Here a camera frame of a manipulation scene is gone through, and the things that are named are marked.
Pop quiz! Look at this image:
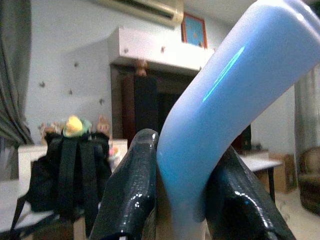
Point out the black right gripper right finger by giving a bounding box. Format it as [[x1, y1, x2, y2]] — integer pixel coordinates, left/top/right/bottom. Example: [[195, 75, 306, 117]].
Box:
[[206, 145, 297, 240]]

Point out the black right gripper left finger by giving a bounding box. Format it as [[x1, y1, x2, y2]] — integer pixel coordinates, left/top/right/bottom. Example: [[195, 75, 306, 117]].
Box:
[[89, 128, 160, 240]]

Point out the light blue broom handle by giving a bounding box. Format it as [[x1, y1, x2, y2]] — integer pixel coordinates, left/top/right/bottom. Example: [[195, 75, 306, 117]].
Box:
[[156, 0, 320, 224]]

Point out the white table with black legs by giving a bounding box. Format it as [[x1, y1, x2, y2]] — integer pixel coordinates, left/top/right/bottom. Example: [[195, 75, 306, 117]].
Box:
[[237, 154, 284, 204]]

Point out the brown cardboard box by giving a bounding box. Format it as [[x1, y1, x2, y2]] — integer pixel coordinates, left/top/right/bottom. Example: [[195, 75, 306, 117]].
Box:
[[257, 152, 298, 194]]

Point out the pink bunny plush toy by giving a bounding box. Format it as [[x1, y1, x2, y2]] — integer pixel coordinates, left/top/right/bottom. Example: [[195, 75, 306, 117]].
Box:
[[96, 115, 111, 137]]

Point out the black backpack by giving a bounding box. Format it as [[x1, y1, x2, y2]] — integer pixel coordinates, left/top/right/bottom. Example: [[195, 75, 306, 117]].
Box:
[[9, 131, 113, 238]]

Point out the brown armchair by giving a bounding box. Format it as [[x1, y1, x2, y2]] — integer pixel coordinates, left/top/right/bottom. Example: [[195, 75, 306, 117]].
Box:
[[298, 146, 320, 216]]

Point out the dark wooden door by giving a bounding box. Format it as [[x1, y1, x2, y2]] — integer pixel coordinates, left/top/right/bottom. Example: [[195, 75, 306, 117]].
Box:
[[121, 74, 181, 148]]

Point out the yellow green plush toy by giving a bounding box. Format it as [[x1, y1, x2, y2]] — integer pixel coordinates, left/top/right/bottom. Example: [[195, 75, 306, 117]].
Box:
[[62, 114, 92, 138]]

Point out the brown teddy bear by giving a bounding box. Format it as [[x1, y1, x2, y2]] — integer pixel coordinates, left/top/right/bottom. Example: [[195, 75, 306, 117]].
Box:
[[135, 59, 148, 76]]

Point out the grey curtain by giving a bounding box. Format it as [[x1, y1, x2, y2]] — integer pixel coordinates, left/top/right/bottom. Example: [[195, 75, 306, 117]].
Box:
[[0, 0, 35, 145]]

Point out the red framed blue picture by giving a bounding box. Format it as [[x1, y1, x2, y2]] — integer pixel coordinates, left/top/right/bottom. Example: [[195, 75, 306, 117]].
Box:
[[180, 12, 209, 49]]

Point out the beige wall air conditioner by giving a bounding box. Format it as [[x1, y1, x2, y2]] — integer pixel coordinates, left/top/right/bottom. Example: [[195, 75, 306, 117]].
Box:
[[93, 0, 185, 29]]

